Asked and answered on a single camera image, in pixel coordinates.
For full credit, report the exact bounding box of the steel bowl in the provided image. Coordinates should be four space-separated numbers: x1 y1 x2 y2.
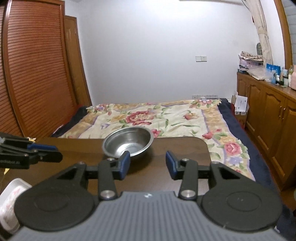
102 126 154 159

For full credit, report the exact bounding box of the floral tray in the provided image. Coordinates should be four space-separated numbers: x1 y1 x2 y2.
1 178 32 235

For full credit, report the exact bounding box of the yellow plush toy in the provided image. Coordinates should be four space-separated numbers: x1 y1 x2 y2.
1 136 36 174

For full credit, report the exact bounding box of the floral bedspread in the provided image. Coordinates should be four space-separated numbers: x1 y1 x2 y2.
61 99 254 179

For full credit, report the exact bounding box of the wooden louvered wardrobe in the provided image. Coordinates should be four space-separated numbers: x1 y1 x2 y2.
1 1 83 138

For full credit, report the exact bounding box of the white paper box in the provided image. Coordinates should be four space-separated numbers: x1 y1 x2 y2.
231 94 249 115

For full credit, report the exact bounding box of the wooden sideboard cabinet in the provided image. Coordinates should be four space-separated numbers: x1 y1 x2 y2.
237 73 295 190

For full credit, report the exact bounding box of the dark blue blanket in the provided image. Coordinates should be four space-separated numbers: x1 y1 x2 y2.
218 98 295 240

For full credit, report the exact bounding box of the stack of folded cloths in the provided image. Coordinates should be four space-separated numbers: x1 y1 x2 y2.
238 51 263 72

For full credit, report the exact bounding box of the blue box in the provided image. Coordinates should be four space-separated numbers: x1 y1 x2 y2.
266 63 281 79

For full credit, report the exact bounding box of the pink thermos jug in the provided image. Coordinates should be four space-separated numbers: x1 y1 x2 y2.
290 65 296 90

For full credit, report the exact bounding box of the beige curtain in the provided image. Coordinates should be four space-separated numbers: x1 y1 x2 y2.
242 0 273 65

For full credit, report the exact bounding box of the wall power strip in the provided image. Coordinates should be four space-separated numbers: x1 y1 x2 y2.
192 94 218 99

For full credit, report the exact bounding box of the wall switch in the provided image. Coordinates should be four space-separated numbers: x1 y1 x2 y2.
195 56 207 62

